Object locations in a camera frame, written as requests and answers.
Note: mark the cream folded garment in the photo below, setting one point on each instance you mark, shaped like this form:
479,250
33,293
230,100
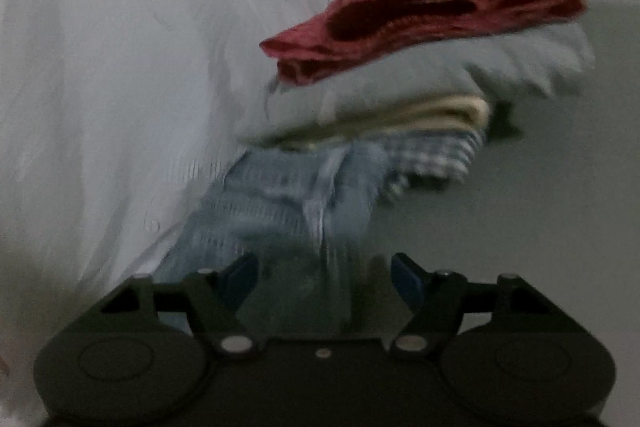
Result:
459,112

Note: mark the white folded garment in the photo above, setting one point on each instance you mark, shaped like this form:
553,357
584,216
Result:
546,60

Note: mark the white carrot print sheet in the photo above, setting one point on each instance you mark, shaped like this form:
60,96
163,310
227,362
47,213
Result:
115,115

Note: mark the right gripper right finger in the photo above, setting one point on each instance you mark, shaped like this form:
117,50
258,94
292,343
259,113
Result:
436,301

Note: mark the blue denim jeans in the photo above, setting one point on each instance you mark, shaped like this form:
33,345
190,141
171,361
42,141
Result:
304,215

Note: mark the blue plaid folded garment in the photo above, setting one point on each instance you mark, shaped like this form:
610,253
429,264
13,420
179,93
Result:
430,159

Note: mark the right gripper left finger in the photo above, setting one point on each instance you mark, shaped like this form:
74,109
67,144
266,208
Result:
212,300

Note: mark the red folded garment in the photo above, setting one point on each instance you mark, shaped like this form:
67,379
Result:
350,33

